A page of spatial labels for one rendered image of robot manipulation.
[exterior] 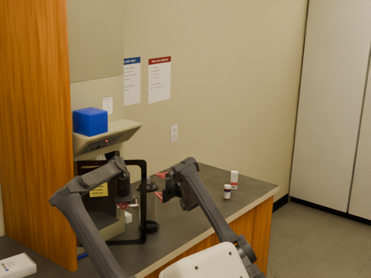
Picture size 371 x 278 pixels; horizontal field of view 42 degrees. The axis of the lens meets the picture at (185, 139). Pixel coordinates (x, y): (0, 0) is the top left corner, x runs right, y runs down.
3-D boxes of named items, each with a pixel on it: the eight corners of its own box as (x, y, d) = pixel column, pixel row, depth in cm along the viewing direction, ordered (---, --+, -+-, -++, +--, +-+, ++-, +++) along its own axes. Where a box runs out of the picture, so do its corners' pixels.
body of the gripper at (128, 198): (115, 204, 192) (115, 192, 187) (115, 186, 200) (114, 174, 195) (131, 204, 193) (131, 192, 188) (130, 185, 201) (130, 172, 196)
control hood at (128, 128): (68, 156, 196) (67, 133, 193) (124, 139, 221) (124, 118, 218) (86, 162, 190) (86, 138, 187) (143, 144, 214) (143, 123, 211)
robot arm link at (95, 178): (63, 209, 146) (90, 188, 144) (52, 193, 146) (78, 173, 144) (107, 182, 188) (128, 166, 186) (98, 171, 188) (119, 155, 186)
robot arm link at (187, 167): (165, 159, 167) (190, 146, 169) (168, 171, 180) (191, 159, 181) (231, 274, 152) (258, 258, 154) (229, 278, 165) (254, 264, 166)
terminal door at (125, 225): (76, 246, 210) (72, 160, 198) (146, 243, 214) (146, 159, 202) (76, 247, 209) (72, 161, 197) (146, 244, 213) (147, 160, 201)
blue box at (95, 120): (73, 132, 195) (72, 110, 192) (91, 127, 202) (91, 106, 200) (89, 137, 189) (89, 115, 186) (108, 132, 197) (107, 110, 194)
